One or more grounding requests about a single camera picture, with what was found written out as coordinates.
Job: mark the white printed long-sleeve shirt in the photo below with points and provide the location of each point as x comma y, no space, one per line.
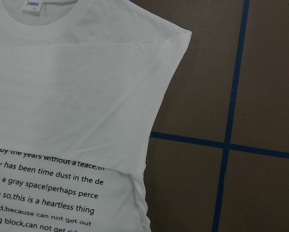
81,83

